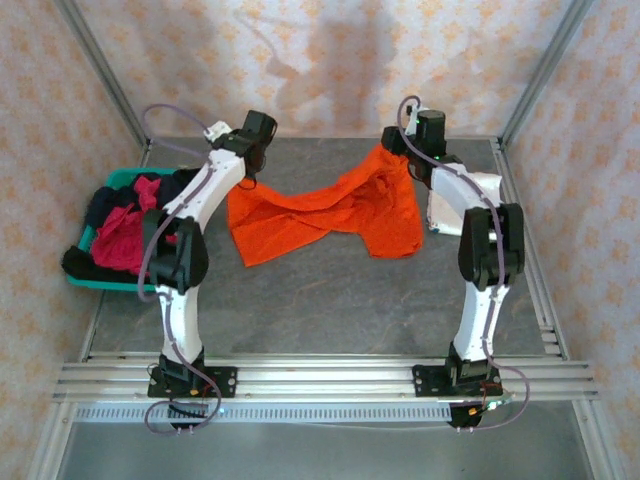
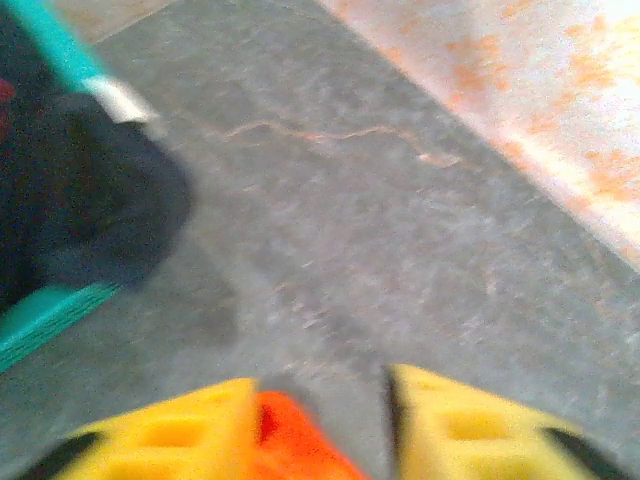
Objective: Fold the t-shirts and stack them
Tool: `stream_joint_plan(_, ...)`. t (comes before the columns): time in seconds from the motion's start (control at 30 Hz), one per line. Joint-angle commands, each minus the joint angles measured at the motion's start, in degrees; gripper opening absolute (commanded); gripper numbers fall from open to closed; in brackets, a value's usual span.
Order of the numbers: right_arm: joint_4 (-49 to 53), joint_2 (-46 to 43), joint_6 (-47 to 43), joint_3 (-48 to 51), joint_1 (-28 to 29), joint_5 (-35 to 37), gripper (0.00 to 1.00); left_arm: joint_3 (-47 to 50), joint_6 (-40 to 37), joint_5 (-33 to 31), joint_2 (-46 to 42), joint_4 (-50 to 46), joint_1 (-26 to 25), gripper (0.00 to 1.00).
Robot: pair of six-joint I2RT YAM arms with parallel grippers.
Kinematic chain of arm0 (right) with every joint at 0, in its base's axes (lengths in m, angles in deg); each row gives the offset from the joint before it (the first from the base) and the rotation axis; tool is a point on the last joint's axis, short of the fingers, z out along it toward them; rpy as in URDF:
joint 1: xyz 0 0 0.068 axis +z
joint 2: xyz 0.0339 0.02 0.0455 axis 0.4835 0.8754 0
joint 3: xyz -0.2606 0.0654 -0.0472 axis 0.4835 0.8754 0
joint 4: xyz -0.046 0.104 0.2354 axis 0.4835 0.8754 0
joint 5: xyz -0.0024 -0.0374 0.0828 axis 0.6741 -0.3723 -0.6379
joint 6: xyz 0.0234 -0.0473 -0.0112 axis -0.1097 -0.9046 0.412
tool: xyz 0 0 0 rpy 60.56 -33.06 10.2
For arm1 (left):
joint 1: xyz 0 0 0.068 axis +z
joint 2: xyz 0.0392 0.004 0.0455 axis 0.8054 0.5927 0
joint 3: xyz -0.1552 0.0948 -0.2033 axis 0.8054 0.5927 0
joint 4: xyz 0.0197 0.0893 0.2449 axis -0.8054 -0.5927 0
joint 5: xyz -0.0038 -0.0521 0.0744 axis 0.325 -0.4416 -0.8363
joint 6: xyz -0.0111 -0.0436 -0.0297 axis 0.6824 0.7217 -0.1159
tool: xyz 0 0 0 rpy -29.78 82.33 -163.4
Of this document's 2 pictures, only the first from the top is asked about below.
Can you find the magenta t-shirt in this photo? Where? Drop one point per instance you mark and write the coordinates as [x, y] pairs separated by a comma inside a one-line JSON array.
[[117, 245]]

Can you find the orange t-shirt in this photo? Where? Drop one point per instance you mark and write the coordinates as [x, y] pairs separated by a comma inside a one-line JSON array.
[[310, 215]]

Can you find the teal plastic basket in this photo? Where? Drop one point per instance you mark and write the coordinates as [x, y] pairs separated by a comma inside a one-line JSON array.
[[117, 177]]

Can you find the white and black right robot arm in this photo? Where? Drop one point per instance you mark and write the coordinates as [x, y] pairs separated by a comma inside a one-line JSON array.
[[480, 320]]

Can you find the aluminium cross rails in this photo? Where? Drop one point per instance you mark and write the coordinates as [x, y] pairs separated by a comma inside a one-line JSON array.
[[325, 380]]

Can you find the aluminium frame post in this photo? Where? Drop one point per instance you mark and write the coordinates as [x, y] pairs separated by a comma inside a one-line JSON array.
[[107, 80], [542, 75]]

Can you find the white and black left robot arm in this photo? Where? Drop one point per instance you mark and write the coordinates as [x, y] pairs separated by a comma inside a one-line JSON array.
[[182, 320]]

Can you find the white folded t-shirt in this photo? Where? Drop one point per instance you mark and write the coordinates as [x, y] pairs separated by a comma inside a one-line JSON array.
[[487, 184]]

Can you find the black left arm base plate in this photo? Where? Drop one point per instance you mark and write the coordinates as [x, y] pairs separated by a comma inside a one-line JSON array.
[[225, 382]]

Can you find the black t-shirt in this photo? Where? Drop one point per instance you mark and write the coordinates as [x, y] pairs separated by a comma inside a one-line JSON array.
[[80, 265]]

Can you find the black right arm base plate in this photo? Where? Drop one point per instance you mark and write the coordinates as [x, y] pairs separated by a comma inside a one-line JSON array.
[[430, 382]]

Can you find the navy t-shirt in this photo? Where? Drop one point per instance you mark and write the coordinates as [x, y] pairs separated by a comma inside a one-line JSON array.
[[102, 200]]

